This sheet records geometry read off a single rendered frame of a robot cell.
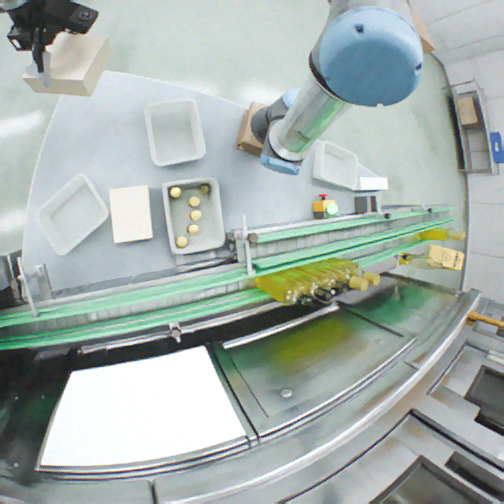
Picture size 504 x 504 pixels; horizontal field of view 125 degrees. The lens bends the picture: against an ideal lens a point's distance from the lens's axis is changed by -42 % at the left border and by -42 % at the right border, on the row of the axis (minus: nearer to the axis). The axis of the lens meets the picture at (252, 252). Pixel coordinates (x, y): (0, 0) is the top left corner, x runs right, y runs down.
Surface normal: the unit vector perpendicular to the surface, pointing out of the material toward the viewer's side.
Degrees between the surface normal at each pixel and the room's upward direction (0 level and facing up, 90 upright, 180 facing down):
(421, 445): 90
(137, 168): 0
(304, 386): 90
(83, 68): 0
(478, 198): 90
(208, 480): 90
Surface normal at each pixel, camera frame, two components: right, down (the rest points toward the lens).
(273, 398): -0.11, -0.97
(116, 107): 0.39, 0.15
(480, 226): -0.91, 0.18
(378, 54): -0.24, 0.97
